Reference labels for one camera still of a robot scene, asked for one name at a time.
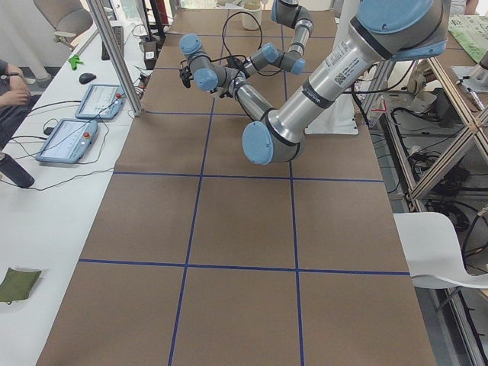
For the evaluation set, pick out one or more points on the black water bottle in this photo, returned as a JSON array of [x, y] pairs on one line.
[[12, 170]]

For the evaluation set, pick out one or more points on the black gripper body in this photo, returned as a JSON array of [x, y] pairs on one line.
[[185, 77], [245, 72]]

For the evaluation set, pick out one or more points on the aluminium frame post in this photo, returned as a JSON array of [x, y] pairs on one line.
[[107, 35]]

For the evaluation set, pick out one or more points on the white chair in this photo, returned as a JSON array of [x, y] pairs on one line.
[[68, 18]]

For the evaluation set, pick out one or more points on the green plastic clip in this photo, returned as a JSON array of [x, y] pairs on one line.
[[75, 62]]

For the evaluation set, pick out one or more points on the seated person grey shirt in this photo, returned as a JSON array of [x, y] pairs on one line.
[[16, 100]]

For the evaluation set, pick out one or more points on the far blue teach pendant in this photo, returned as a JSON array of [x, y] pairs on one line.
[[102, 101]]

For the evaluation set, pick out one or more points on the blue teach pendant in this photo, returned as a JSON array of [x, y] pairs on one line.
[[68, 142], [102, 101]]

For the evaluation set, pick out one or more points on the white camera mast pedestal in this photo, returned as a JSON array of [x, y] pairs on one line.
[[340, 117]]

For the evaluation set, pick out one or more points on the near blue teach pendant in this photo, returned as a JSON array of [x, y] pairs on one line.
[[68, 142]]

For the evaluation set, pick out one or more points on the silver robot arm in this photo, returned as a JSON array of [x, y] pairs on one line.
[[289, 14], [381, 30]]

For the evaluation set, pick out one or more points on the green cloth pouch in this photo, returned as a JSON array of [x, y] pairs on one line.
[[17, 285]]

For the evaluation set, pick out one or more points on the black computer mouse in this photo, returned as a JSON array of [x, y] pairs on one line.
[[86, 77]]

